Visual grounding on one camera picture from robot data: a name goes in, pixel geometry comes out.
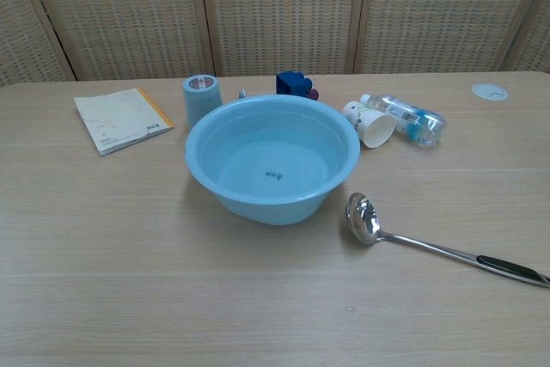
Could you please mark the light blue plastic basin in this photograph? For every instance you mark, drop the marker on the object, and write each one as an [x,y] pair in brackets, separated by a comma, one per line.
[275,160]

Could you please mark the clear plastic water bottle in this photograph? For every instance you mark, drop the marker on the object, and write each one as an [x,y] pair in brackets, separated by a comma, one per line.
[412,120]

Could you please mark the purple toy building block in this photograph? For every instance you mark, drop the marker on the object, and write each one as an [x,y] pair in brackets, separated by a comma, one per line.
[314,94]

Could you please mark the blue toy building block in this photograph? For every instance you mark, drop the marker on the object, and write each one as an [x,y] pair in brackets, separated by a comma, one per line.
[290,82]

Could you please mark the light blue plastic mug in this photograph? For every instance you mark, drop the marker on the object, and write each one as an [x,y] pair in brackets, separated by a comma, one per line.
[199,102]

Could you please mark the white paper cup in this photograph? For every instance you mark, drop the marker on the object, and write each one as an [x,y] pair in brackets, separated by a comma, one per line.
[378,130]

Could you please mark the woven folding screen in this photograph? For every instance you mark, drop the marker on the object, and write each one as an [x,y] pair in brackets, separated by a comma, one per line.
[283,14]

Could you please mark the white notebook with orange spine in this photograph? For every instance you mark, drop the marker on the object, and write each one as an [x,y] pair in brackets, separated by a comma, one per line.
[120,120]

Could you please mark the white round table grommet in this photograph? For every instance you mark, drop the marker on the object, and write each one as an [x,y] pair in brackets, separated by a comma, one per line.
[489,92]

